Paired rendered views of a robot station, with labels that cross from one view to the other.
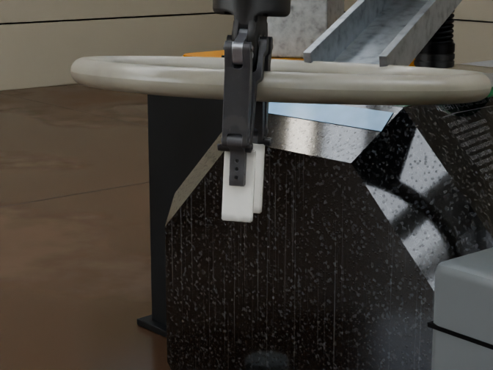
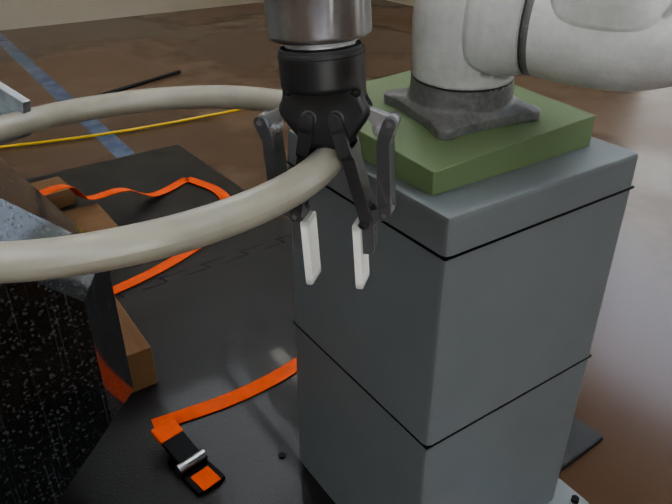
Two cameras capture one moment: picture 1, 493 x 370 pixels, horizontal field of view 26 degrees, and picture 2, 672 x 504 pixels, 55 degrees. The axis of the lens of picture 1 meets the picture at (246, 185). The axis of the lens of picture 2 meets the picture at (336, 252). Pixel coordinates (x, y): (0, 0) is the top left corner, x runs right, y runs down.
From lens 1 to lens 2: 113 cm
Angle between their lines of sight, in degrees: 79
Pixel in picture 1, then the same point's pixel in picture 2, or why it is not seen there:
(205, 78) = (326, 170)
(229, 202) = (363, 269)
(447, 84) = not seen: hidden behind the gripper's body
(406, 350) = (49, 356)
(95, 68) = (181, 230)
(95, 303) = not seen: outside the picture
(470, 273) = (471, 210)
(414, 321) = (51, 329)
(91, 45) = not seen: outside the picture
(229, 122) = (391, 195)
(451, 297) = (461, 233)
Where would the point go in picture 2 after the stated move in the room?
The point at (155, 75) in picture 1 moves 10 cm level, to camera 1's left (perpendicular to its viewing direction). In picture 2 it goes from (289, 193) to (266, 256)
